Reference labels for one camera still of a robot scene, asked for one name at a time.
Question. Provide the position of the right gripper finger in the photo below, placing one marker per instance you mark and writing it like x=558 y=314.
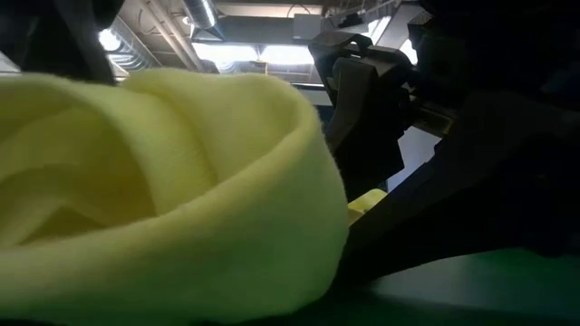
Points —
x=476 y=194
x=367 y=117

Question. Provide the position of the yellow garment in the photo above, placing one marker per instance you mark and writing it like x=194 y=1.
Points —
x=158 y=204

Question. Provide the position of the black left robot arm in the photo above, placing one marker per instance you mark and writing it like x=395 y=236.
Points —
x=54 y=36

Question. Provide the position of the green table mat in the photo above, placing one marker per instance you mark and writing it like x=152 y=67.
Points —
x=476 y=290

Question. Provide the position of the narrow shiny round duct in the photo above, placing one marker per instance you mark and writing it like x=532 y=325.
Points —
x=201 y=11

